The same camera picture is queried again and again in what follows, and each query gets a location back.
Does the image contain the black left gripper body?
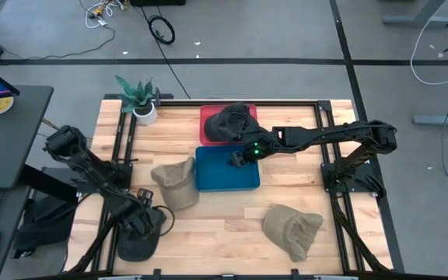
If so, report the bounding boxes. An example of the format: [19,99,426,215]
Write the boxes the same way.
[113,196,157,240]

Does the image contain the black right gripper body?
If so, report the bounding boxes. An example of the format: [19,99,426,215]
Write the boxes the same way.
[241,126,279,163]

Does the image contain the dark grey cap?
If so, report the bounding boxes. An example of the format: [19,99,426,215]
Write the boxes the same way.
[203,102,258,143]
[116,205,169,263]

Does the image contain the tan fabric cap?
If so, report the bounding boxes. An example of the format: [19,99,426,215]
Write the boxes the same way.
[262,204,324,263]
[150,156,201,212]

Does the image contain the blue plastic bin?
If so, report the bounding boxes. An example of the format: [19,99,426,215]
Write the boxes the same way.
[194,145,261,192]

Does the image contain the red plastic bin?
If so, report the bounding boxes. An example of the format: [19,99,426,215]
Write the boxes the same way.
[199,103,259,147]

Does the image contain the potted plant white pot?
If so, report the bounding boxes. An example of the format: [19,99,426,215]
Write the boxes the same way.
[114,75,159,126]

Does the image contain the black desk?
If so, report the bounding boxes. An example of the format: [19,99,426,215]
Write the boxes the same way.
[0,84,54,280]

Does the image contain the black equipment box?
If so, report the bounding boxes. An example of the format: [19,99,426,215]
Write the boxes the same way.
[129,0,187,7]

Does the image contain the wooden workbench grey legs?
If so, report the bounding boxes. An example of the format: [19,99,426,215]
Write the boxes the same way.
[382,0,448,128]

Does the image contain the black diagonal frame brace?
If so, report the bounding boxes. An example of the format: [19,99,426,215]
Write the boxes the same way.
[331,198,390,272]
[66,215,120,273]

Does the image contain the thin black cable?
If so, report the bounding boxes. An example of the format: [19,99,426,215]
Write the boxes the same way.
[141,5,192,100]

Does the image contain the coiled black cable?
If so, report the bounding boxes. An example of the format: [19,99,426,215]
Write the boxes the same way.
[147,14,177,46]

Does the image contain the white floor cable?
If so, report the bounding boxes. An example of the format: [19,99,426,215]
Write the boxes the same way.
[409,17,448,86]

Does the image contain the white power strip with cables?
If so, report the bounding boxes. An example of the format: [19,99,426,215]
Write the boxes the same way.
[85,0,126,29]

